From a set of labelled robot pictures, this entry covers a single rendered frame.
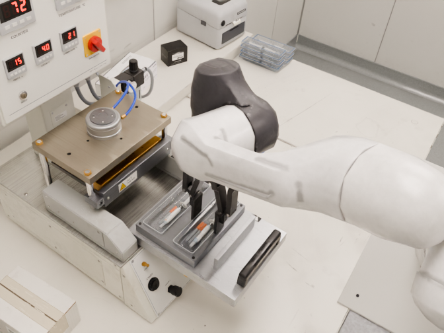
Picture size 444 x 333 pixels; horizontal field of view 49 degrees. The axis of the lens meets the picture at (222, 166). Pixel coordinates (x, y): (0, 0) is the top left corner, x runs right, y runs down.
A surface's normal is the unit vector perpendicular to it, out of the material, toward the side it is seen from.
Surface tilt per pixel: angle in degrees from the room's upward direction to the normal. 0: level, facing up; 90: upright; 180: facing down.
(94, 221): 0
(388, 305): 45
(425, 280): 71
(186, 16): 90
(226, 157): 64
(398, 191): 39
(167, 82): 0
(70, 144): 0
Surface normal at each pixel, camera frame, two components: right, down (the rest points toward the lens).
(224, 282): 0.07, -0.71
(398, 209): -0.71, 0.20
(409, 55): -0.54, 0.56
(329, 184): -0.78, 0.00
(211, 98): -0.16, 0.63
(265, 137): 0.53, 0.43
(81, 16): 0.82, 0.44
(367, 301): -0.33, -0.11
